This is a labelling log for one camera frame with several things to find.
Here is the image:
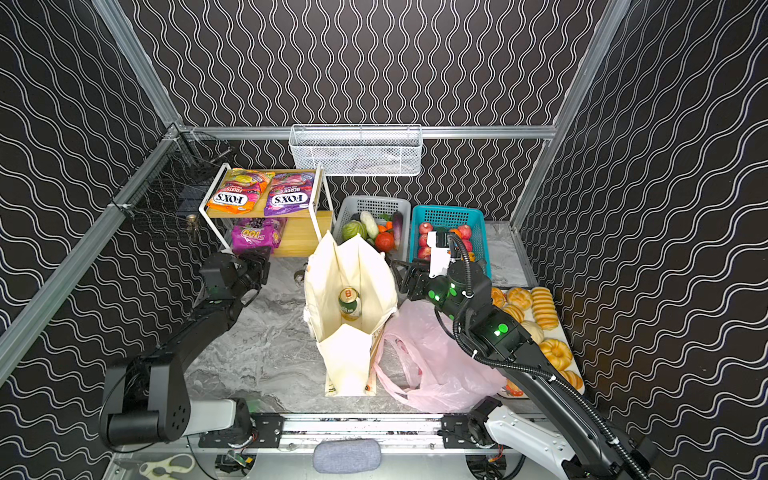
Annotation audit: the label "magenta Lot 100 candy bag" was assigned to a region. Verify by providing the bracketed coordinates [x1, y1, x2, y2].
[232, 218, 287, 253]

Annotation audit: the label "cream canvas tote bag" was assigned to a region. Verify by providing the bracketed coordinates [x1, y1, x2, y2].
[304, 233, 398, 397]

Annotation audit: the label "green drink can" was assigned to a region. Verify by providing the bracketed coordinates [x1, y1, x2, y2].
[338, 287, 362, 321]

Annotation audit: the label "purple Fox's candy bag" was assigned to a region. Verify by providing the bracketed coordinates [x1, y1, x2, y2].
[263, 172, 315, 217]

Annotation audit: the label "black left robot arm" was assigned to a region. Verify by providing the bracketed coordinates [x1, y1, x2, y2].
[99, 247, 272, 450]

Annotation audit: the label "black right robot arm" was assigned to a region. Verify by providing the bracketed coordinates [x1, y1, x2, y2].
[388, 232, 658, 479]

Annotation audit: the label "red tomato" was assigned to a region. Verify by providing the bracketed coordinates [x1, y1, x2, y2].
[375, 231, 396, 253]

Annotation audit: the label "white radish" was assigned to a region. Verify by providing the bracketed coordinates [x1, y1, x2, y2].
[360, 211, 379, 240]

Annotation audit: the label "purple eggplant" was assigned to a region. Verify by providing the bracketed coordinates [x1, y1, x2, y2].
[392, 211, 404, 249]

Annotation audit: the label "green cabbage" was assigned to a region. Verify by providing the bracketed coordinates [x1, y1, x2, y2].
[341, 220, 368, 242]

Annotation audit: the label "grey white plastic basket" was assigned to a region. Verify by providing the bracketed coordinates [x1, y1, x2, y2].
[331, 195, 413, 265]

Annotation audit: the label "orange Fox's candy bag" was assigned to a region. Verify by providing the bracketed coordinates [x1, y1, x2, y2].
[206, 168, 275, 215]

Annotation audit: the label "pink plastic bag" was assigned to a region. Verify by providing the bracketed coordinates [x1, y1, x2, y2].
[373, 300, 507, 413]

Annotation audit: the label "teal plastic basket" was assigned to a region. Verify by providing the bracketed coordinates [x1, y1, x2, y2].
[409, 205, 492, 277]

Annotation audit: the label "tray of breads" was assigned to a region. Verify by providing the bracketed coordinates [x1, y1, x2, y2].
[491, 287, 585, 394]

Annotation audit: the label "grey foam pad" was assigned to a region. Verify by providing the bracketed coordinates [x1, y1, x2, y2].
[312, 439, 382, 474]

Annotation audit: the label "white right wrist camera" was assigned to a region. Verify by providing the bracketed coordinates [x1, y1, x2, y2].
[427, 230, 451, 278]

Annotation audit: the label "white wire mesh wall basket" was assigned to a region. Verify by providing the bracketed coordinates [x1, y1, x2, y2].
[289, 124, 424, 177]

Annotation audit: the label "aluminium linear rail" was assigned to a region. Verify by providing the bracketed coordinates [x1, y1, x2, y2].
[197, 410, 601, 454]

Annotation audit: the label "white handled scissors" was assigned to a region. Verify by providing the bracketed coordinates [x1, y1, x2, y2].
[138, 453, 196, 480]

